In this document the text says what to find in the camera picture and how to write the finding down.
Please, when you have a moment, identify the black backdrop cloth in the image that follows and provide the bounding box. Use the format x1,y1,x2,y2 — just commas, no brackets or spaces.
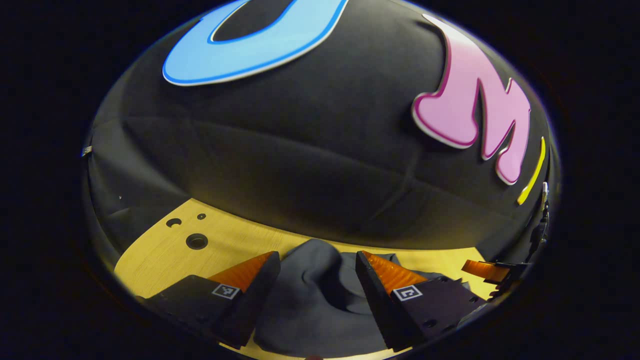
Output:
82,0,561,261

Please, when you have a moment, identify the grey button-up shirt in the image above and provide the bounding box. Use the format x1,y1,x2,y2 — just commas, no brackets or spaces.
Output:
252,238,473,358

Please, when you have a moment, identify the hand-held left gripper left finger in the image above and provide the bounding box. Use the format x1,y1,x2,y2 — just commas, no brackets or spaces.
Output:
141,250,282,351

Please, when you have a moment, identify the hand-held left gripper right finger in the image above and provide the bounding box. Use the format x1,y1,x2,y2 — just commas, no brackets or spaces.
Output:
355,250,489,353

